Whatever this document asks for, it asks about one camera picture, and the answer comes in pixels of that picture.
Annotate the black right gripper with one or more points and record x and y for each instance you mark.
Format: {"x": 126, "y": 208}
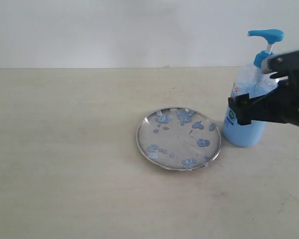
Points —
{"x": 280, "y": 105}

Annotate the blue pump soap bottle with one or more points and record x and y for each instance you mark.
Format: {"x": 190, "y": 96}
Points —
{"x": 250, "y": 79}

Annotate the round metal plate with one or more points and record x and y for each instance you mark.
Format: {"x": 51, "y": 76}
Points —
{"x": 179, "y": 139}

